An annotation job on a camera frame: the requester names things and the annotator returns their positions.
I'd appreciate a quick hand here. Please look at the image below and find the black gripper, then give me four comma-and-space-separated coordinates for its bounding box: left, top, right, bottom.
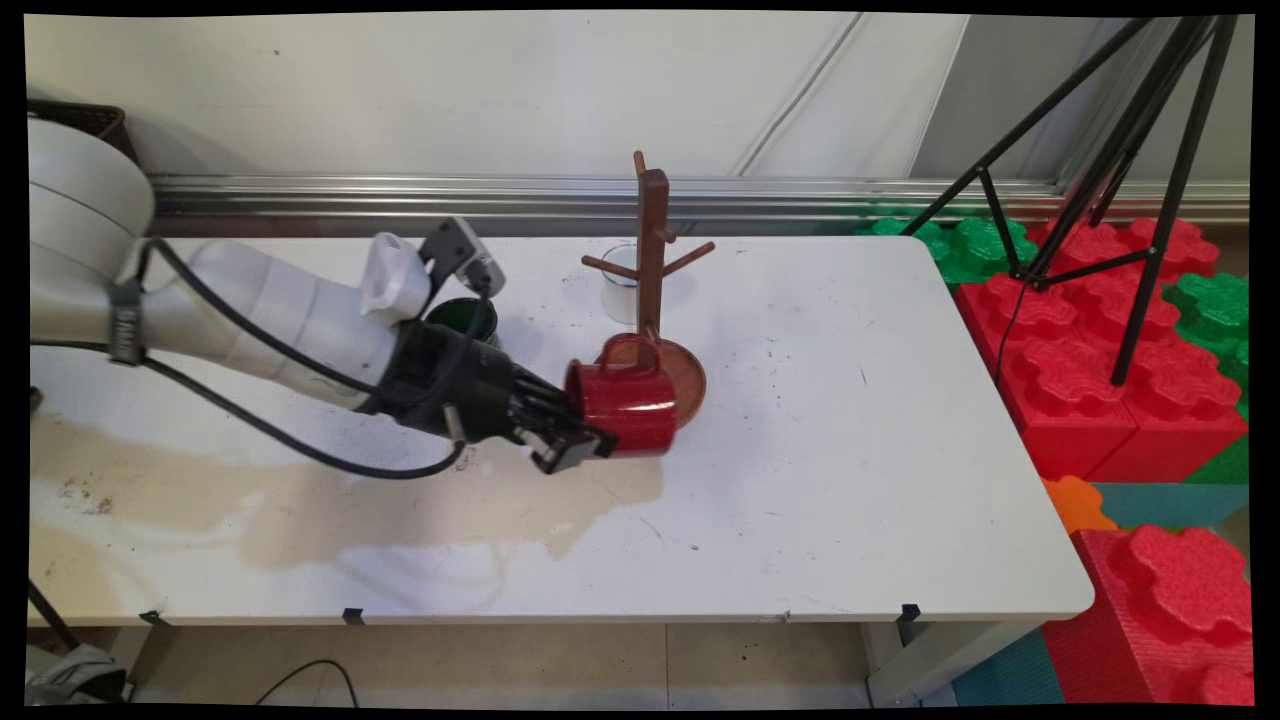
375, 320, 619, 477

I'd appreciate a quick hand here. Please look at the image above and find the black camera cable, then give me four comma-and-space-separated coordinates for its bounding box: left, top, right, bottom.
135, 237, 496, 411

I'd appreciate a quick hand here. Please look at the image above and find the white enamel mug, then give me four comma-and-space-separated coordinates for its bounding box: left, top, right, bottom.
600, 245, 641, 326

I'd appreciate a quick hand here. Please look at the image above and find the brown wooden mug tree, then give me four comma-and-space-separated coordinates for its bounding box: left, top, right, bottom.
580, 150, 717, 431

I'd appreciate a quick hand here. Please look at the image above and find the black tripod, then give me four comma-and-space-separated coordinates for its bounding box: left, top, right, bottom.
900, 15, 1241, 386

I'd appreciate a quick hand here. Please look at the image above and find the red foam building block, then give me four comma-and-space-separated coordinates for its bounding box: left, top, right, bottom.
1028, 215, 1223, 286
955, 270, 1251, 484
1040, 523, 1256, 706

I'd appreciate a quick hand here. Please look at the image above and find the thin black floor cable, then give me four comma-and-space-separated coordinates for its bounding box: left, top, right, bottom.
255, 658, 359, 706

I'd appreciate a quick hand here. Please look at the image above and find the dark green enamel mug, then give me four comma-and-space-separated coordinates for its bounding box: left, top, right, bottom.
424, 296, 501, 348

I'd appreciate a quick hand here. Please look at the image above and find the white table leg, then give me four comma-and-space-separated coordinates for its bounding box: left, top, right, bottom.
862, 618, 1041, 707

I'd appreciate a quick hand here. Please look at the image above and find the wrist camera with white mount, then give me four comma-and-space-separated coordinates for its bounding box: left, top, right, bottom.
358, 216, 508, 329

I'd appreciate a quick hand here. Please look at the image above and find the orange foam piece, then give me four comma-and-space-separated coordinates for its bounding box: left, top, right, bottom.
1040, 474, 1119, 536

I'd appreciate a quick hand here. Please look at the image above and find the teal foam block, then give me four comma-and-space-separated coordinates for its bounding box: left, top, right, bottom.
950, 628, 1068, 707

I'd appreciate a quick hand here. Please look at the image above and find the grey fabric bundle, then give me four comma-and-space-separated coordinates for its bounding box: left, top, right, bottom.
28, 643, 131, 706

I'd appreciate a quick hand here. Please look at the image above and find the red enamel mug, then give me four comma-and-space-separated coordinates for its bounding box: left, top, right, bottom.
563, 333, 681, 459

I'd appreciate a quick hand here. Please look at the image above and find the green foam building block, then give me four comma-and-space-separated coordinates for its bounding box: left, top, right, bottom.
1183, 432, 1251, 486
858, 205, 1041, 286
1160, 270, 1251, 421

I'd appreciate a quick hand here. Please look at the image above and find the teal foam mat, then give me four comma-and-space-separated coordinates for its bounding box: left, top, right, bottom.
1088, 482, 1251, 531

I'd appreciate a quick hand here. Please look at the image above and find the aluminium wall rail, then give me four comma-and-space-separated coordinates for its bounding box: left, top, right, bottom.
150, 173, 1251, 226

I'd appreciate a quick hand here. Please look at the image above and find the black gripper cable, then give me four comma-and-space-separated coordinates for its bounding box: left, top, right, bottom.
28, 340, 469, 481

